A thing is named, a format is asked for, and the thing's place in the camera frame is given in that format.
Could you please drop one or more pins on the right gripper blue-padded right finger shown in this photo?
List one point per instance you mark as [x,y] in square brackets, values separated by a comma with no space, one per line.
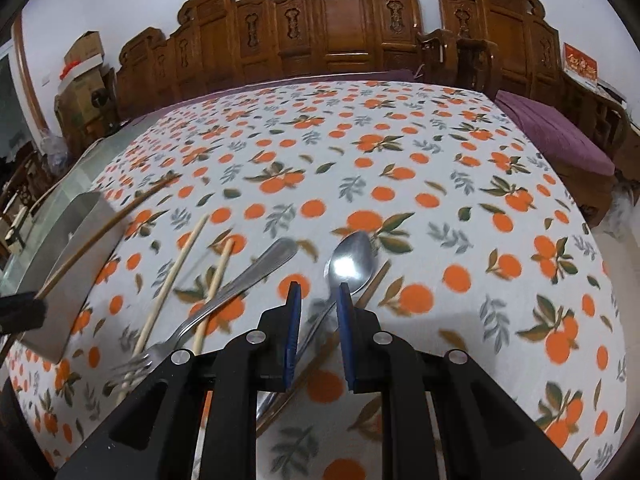
[346,318]

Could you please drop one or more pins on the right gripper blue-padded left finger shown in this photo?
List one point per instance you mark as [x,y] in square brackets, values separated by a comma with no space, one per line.
[293,310]

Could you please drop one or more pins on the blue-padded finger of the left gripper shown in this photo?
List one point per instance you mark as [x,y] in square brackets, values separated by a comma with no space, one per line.
[20,313]

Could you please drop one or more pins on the small stainless steel spoon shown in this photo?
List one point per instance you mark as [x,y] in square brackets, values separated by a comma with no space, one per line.
[352,262]

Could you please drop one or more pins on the stainless steel fork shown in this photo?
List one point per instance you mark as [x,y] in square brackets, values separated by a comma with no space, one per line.
[276,255]

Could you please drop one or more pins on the orange print tablecloth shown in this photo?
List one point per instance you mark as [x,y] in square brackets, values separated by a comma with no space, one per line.
[489,251]

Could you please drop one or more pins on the stacked cardboard boxes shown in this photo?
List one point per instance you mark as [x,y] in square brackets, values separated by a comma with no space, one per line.
[85,105]

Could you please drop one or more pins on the purple armchair cushion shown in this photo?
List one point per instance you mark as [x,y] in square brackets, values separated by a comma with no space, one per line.
[553,134]

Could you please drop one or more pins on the carved wooden sofa bench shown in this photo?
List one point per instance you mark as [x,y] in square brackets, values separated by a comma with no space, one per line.
[224,44]

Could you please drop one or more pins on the carved wooden armchair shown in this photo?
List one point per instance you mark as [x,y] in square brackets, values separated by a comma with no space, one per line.
[529,54]

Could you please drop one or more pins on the red gift box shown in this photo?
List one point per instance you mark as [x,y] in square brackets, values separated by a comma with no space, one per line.
[580,64]

